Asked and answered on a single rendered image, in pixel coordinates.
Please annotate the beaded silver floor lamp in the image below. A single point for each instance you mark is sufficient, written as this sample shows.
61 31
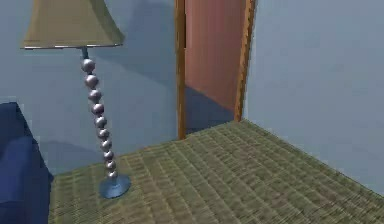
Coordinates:
95 96

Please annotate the brown wooden room door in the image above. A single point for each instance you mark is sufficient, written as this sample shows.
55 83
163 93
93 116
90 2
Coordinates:
213 53

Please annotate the dark blue sofa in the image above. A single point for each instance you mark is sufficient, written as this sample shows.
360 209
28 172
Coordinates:
20 166

